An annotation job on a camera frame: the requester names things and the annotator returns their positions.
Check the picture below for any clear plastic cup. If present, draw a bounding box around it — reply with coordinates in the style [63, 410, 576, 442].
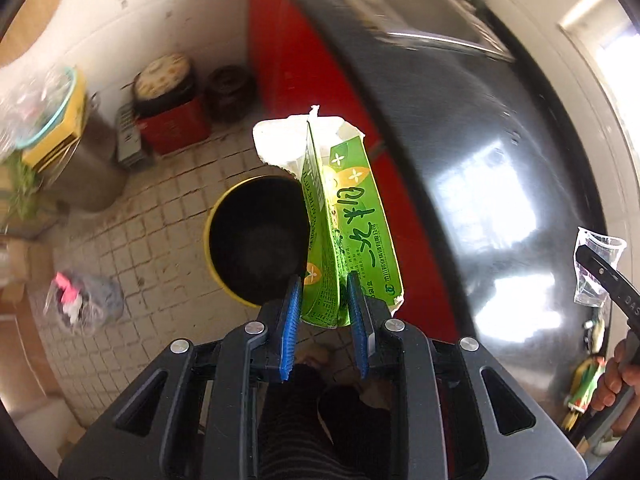
[574, 226, 627, 308]

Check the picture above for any green white drink carton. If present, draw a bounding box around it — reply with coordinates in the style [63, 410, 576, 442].
[253, 105, 404, 328]

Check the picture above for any yellow rimmed black trash bin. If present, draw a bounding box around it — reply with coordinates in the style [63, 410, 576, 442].
[203, 176, 309, 308]

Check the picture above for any clear bag with trash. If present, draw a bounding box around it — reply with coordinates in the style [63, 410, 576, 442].
[42, 270, 125, 337]

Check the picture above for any right hand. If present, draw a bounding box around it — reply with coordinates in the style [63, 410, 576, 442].
[590, 340, 640, 437]

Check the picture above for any grey ribbed device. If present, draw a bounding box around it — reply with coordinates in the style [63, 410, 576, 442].
[116, 103, 149, 168]

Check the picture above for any dark round jar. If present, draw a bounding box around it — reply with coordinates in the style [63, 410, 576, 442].
[204, 65, 256, 122]

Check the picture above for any grey metal cylinder bin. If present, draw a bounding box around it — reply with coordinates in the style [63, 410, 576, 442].
[40, 96, 128, 214]

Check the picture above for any red box with round lid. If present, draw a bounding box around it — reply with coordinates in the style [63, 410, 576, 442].
[131, 52, 210, 155]

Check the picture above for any green plant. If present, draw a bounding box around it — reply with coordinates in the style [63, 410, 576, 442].
[1, 151, 41, 221]

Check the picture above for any stainless steel sink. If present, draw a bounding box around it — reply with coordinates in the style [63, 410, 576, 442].
[344, 0, 514, 62]

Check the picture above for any yellow box with plastic bag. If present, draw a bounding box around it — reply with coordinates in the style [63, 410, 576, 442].
[1, 65, 87, 170]

